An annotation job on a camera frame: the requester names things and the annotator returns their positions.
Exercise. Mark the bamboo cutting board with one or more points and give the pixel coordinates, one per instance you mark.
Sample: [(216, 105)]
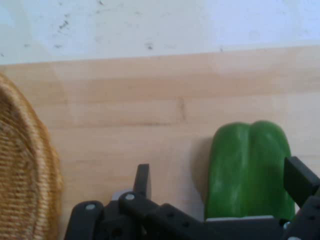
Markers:
[(150, 112)]

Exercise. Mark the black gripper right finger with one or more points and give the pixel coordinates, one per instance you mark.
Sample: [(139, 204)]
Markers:
[(303, 182)]

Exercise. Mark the woven wicker basket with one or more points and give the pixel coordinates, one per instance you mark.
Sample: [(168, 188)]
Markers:
[(22, 170)]

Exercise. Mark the green bell pepper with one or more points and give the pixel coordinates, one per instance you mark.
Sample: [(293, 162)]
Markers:
[(245, 170)]

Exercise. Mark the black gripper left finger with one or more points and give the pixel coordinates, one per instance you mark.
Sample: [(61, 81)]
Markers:
[(140, 217)]

